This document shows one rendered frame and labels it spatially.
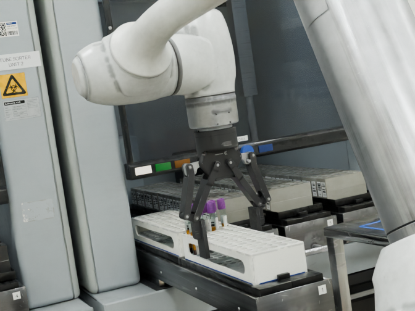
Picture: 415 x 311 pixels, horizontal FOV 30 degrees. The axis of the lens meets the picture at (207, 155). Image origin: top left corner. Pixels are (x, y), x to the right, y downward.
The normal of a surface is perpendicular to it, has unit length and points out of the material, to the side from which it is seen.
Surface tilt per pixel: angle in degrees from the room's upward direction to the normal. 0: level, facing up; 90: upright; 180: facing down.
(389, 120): 76
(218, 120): 90
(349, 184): 90
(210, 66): 95
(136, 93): 144
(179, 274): 90
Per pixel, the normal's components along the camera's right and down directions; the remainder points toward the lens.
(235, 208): 0.40, 0.02
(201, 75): 0.34, 0.30
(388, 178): -0.75, 0.07
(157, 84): 0.51, 0.76
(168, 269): -0.91, 0.16
